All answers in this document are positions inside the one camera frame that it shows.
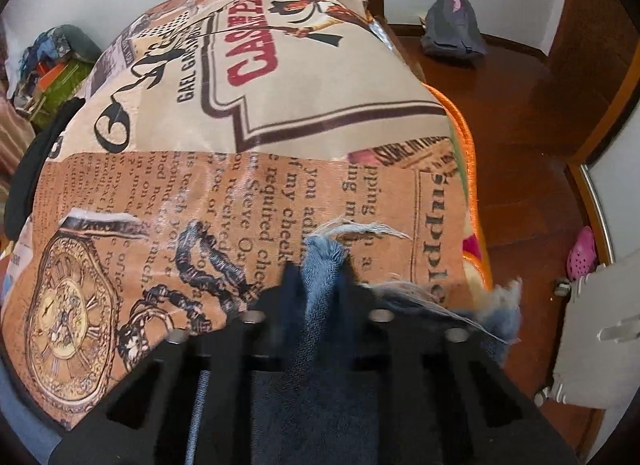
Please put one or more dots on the pile of mixed clothes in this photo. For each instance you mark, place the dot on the pile of mixed clothes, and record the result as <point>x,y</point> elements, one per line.
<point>55,42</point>

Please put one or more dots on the newspaper printed blanket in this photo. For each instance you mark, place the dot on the newspaper printed blanket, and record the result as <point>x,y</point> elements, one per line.
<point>300,95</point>

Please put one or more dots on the pink clog shoe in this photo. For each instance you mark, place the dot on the pink clog shoe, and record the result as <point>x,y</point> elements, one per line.
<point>582,250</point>

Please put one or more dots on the blue denim pants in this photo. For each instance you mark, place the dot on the blue denim pants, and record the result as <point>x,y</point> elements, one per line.
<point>320,285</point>

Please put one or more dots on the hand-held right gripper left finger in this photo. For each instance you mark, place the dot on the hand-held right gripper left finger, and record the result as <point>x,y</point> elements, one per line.
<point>287,295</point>

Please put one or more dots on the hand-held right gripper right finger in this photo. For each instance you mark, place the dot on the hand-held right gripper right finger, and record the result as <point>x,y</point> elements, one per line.
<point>350,295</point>

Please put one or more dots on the grey cloth bag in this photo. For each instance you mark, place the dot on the grey cloth bag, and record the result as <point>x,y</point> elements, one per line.
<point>452,25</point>

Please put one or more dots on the green bag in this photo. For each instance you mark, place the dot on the green bag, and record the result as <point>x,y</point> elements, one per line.
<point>65,82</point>

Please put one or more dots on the black cloth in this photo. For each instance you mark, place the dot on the black cloth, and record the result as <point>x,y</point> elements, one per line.
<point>35,160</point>

